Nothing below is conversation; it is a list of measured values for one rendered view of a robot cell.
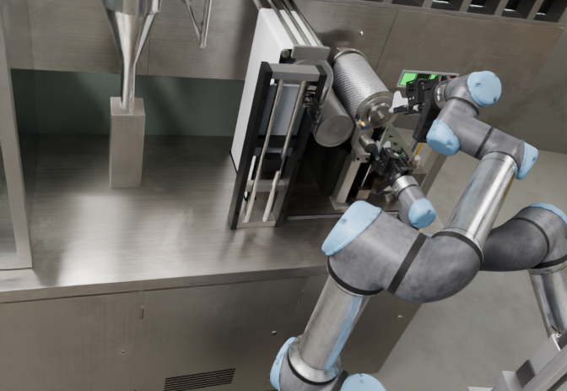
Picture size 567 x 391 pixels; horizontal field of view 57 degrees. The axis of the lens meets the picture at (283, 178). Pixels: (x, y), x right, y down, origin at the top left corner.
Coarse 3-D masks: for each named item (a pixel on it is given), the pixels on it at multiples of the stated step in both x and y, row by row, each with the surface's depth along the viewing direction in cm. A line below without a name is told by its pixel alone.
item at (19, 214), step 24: (0, 0) 89; (0, 24) 91; (0, 48) 93; (0, 72) 96; (0, 96) 99; (0, 120) 103; (24, 192) 118; (24, 216) 120; (24, 240) 125; (0, 264) 128; (24, 264) 130
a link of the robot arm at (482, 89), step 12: (480, 72) 113; (456, 84) 117; (468, 84) 113; (480, 84) 111; (492, 84) 112; (444, 96) 121; (456, 96) 114; (468, 96) 113; (480, 96) 111; (492, 96) 112; (480, 108) 114
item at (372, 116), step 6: (384, 102) 156; (372, 108) 156; (378, 108) 155; (384, 108) 155; (390, 108) 156; (372, 114) 156; (384, 114) 158; (390, 114) 158; (372, 120) 157; (378, 120) 158; (384, 120) 159
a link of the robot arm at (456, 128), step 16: (448, 112) 113; (464, 112) 112; (432, 128) 114; (448, 128) 111; (464, 128) 111; (480, 128) 111; (432, 144) 115; (448, 144) 112; (464, 144) 112; (480, 144) 110
